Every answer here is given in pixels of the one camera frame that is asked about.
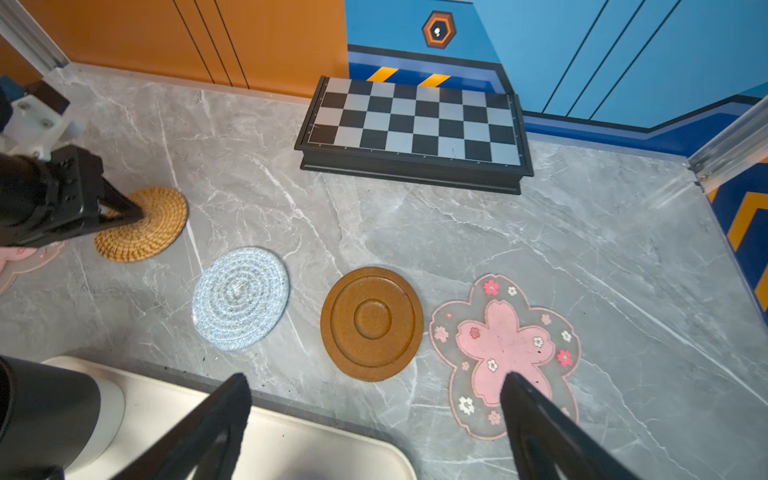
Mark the pink flower coaster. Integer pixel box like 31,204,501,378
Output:
429,274,582,441
0,242,67,294

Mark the black mug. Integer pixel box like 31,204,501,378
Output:
1,356,101,479

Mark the folded checkerboard box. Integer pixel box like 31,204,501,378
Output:
295,77,534,195

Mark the woven rattan coaster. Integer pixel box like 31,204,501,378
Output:
94,186,188,263

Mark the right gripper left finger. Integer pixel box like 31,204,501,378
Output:
115,373,252,479

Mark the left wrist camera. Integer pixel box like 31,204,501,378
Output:
1,75,87,161

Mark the cream serving tray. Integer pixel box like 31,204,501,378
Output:
45,356,417,479

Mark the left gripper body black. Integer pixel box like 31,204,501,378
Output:
1,145,105,248

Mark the brown wooden coaster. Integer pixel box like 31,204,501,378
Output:
320,267,424,382

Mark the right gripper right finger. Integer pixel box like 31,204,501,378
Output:
500,372,636,480

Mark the light blue woven coaster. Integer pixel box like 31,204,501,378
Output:
192,247,290,351

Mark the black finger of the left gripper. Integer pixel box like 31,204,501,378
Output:
98,179,144,230

